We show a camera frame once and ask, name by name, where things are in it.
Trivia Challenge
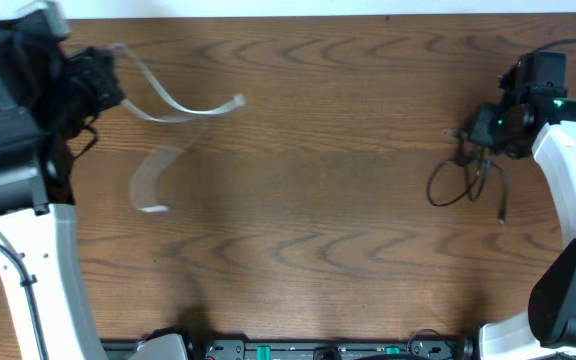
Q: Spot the black usb cable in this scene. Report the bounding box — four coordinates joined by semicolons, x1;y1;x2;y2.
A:
426;128;513;225

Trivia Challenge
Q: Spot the white usb cable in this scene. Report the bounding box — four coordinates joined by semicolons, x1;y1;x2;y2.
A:
107;42;247;214

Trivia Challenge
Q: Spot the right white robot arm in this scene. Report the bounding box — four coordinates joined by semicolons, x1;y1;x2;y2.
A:
468;50;576;359

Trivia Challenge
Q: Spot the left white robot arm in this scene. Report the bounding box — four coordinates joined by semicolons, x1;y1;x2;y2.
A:
0;1;124;359

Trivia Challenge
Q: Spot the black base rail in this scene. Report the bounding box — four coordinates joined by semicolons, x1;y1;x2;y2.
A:
102;327;483;360

